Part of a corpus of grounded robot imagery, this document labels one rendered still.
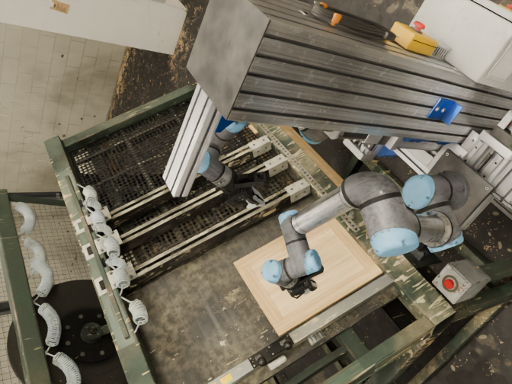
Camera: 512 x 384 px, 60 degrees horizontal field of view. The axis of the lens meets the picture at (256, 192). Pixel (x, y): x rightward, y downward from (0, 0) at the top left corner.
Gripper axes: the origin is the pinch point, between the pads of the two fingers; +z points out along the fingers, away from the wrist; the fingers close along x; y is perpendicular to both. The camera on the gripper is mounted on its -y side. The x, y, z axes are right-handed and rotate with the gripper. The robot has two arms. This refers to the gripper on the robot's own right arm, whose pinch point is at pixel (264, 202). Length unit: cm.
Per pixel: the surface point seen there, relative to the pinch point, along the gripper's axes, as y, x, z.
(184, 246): 66, -22, 24
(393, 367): 5, 36, 107
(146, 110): 92, -137, 10
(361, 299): -3, 17, 66
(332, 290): 8, 11, 62
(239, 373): 46, 43, 38
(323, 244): 8, -14, 62
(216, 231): 52, -29, 33
